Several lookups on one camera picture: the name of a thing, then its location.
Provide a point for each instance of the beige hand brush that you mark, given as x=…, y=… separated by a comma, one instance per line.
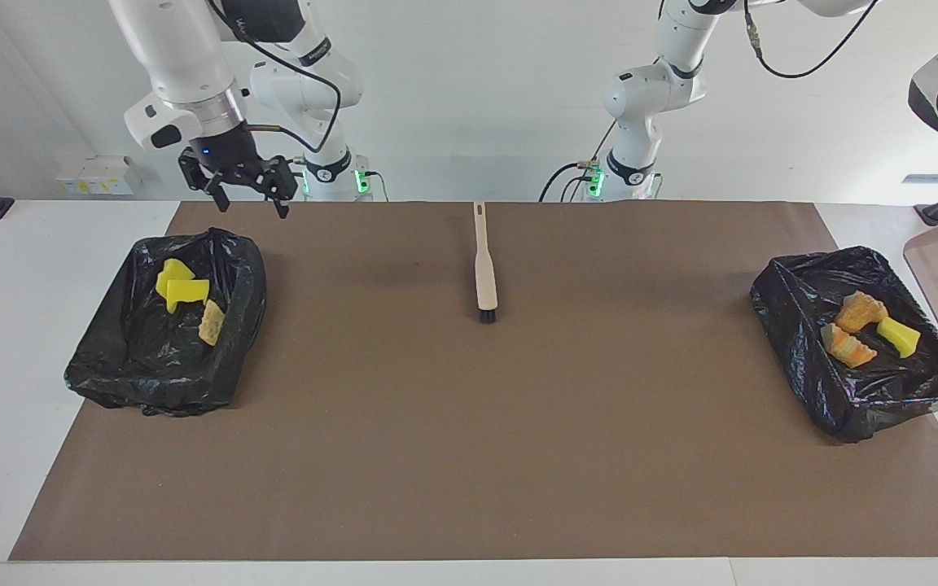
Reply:
x=485, y=273

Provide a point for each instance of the white wall box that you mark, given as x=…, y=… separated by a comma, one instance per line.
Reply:
x=98, y=175

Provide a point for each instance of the wavy green yellow sponge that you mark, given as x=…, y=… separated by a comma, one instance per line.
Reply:
x=172, y=273

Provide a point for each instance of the black bag lined bin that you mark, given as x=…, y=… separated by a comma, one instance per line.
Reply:
x=811, y=382
x=135, y=366

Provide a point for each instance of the brown table mat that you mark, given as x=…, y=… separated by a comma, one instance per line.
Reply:
x=469, y=488

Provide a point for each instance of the orange striped croissant piece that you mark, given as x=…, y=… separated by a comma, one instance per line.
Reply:
x=212, y=323

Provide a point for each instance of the striped bread roll chunk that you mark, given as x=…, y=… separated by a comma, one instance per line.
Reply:
x=848, y=347

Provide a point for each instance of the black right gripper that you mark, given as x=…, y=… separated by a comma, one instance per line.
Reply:
x=229, y=159

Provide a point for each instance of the small green yellow sponge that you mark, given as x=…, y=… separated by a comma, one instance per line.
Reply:
x=899, y=336

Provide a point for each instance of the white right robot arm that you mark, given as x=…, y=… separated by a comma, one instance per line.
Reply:
x=184, y=65

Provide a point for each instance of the plain yellow sponge piece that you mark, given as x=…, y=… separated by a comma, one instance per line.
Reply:
x=188, y=295

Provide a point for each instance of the brown round cookie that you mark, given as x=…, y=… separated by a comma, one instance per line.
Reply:
x=860, y=312

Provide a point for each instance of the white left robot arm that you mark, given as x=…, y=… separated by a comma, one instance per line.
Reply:
x=656, y=89

